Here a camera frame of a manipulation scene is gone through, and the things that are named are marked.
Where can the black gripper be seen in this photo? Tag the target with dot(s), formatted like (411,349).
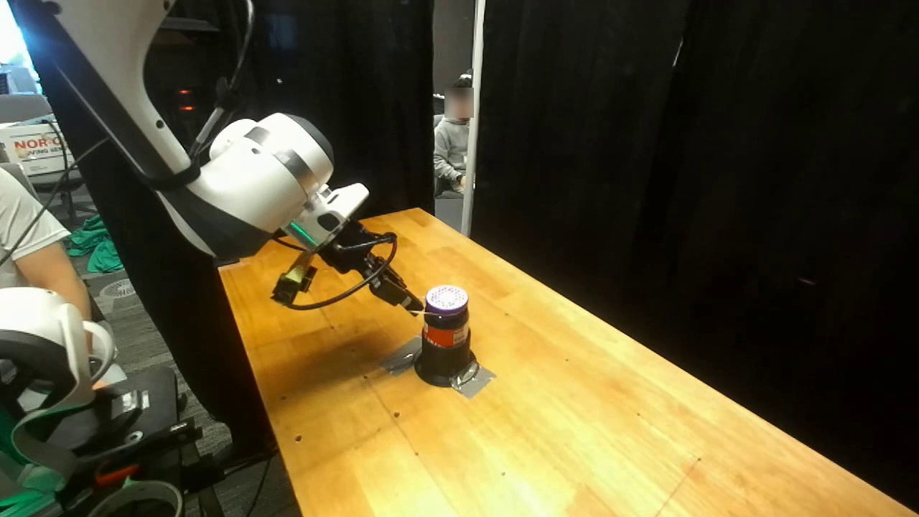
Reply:
(352,247)

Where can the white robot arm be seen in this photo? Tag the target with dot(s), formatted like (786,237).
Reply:
(238,174)

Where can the bare person forearm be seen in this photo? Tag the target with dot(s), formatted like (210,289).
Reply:
(59,276)

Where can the black cup purple patterned lid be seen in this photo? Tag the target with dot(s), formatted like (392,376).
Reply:
(447,332)

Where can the seated person grey hoodie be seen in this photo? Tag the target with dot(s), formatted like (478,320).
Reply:
(448,133)

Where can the white vertical pole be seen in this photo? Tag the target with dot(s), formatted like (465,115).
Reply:
(475,103)

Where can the black curtain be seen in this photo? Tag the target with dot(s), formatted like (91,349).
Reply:
(373,86)
(718,191)

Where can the green cloth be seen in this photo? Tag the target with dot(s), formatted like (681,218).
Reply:
(99,250)

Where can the white rounded device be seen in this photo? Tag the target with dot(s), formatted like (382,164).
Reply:
(46,333)

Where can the white t-shirt torso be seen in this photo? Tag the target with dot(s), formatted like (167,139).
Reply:
(24,224)

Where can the white box red print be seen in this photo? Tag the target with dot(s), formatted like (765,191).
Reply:
(32,146)

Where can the small grey duct tape piece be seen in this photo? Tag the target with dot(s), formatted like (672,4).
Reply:
(402,356)

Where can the small yellow-green wrist camera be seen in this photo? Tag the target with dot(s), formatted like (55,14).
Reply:
(294,279)

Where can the large grey duct tape piece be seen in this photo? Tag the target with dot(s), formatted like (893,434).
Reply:
(471,381)

